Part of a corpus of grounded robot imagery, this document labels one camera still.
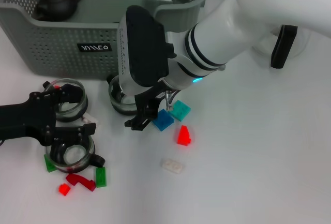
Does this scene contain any bright red small cube block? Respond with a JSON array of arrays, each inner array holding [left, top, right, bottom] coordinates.
[[58, 183, 72, 196]]

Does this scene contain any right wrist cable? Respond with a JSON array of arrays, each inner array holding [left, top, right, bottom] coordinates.
[[164, 89, 179, 112]]

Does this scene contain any blue square building block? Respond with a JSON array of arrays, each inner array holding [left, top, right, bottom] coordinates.
[[152, 109, 174, 132]]

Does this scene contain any teal square building block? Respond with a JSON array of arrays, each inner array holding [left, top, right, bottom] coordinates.
[[169, 99, 192, 122]]

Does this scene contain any dark red arch block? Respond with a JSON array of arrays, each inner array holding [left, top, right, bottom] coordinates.
[[66, 173, 97, 191]]

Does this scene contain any small white building block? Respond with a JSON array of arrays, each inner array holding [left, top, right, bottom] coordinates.
[[82, 114, 99, 125]]

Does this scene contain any white flat plate block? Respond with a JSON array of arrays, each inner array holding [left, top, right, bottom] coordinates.
[[160, 158, 184, 174]]

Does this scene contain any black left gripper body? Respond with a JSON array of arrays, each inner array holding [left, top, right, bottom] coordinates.
[[0, 91, 57, 147]]

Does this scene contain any green building block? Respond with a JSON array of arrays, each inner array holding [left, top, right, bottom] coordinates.
[[95, 166, 107, 188], [43, 154, 58, 173]]

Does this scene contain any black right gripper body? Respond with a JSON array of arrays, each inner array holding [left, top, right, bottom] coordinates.
[[134, 78, 171, 111]]

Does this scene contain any dark clay teapot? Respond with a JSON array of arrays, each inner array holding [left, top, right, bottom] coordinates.
[[35, 0, 84, 22]]

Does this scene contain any glass teapot black lid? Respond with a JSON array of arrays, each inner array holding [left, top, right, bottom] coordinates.
[[252, 24, 315, 69]]

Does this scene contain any grey perforated storage bin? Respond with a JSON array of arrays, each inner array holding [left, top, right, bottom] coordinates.
[[0, 0, 209, 76]]

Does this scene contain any glass teacup black sleeve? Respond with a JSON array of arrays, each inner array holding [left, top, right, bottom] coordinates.
[[107, 75, 138, 116], [42, 78, 89, 123], [44, 130, 106, 174]]

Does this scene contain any bright red slope block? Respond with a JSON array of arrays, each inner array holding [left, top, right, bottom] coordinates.
[[177, 125, 193, 146]]

